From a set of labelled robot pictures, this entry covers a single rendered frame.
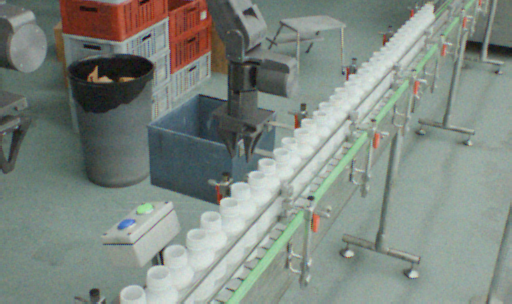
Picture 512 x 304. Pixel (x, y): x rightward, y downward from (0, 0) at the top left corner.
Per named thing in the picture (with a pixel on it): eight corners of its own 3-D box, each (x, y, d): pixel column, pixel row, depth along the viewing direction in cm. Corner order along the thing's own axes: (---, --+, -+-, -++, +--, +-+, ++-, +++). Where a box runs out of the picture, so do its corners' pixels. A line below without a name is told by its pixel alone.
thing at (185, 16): (171, 44, 427) (170, 12, 417) (121, 35, 441) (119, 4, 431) (212, 22, 477) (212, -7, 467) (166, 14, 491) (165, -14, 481)
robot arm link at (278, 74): (247, 15, 114) (224, 28, 107) (306, 25, 109) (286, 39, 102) (246, 76, 119) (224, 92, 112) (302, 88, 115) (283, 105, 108)
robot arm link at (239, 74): (237, 47, 115) (222, 56, 111) (271, 54, 113) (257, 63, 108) (236, 82, 118) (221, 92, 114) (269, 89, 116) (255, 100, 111)
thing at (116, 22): (121, 42, 357) (118, 4, 347) (60, 33, 369) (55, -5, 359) (170, 16, 409) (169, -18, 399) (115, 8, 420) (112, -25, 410)
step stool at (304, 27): (307, 52, 560) (310, 6, 541) (345, 74, 511) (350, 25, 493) (260, 58, 540) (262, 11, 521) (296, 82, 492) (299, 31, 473)
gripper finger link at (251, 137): (234, 148, 126) (235, 105, 121) (266, 157, 123) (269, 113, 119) (218, 162, 120) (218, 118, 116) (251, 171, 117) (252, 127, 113)
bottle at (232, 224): (216, 261, 129) (216, 193, 122) (244, 263, 129) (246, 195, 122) (211, 279, 124) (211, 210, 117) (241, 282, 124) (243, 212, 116)
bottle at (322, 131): (317, 178, 161) (323, 120, 154) (299, 170, 165) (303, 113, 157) (331, 170, 165) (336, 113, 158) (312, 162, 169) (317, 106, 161)
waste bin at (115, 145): (126, 201, 330) (119, 89, 302) (60, 180, 347) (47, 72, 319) (174, 165, 367) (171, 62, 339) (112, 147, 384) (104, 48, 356)
